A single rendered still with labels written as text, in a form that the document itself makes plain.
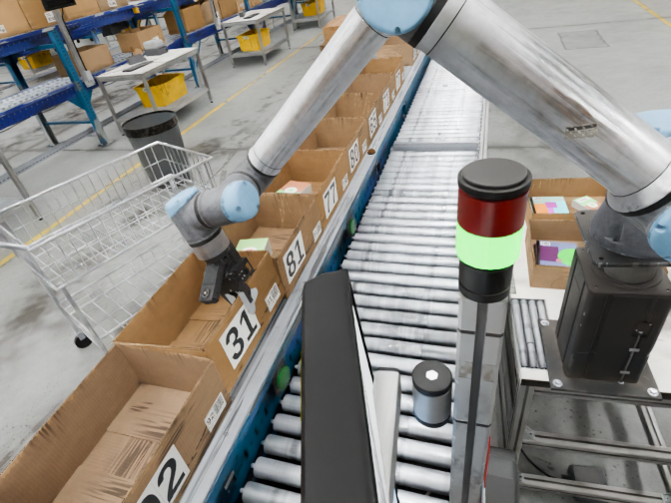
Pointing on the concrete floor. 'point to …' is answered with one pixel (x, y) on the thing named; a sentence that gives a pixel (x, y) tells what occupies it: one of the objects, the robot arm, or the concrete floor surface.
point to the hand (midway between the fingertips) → (248, 312)
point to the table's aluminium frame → (506, 390)
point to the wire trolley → (99, 241)
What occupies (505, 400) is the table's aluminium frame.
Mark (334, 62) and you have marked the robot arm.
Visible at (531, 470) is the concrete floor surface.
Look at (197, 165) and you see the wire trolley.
